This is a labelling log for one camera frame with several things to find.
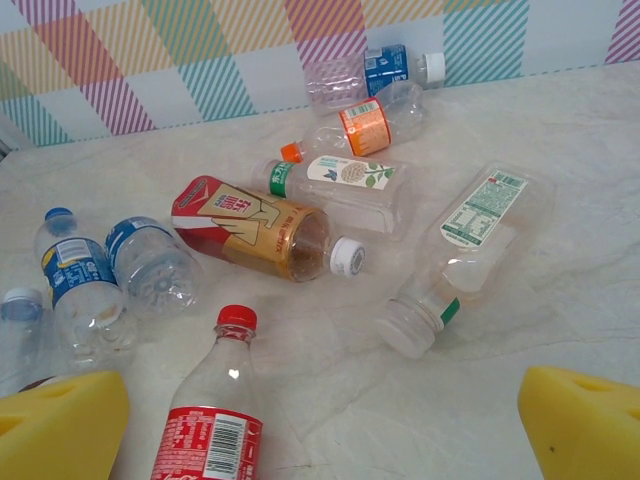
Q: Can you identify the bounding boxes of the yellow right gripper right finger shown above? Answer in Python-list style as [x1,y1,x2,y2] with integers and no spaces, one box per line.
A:
[516,365,640,480]

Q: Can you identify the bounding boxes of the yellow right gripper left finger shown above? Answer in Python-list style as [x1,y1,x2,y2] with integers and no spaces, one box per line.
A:
[0,369,131,480]

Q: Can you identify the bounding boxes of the Pepsi bottle with blue cap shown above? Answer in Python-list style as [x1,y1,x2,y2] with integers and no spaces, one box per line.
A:
[0,287,56,399]

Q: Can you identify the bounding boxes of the Coca-Cola bottle with red cap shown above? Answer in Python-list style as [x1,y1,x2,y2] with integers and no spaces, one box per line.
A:
[149,303,265,480]

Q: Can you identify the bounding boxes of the clear bottle with blue label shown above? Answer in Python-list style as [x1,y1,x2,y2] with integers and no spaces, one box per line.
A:
[32,206,139,364]
[103,215,205,321]

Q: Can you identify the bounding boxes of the clear bottle green white label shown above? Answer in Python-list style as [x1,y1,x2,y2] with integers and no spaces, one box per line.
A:
[374,159,559,361]

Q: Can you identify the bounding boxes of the red and gold drink bottle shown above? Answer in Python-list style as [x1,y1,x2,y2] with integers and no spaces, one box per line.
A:
[170,174,368,284]

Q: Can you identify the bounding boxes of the blue label white cap bottle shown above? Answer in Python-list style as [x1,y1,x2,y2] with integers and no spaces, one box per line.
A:
[303,43,447,117]

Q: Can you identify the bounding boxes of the clear bottle with flower label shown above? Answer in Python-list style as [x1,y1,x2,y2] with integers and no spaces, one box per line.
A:
[249,153,419,244]

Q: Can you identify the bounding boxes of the clear bottle with orange label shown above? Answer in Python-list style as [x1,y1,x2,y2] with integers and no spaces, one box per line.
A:
[279,82,426,164]

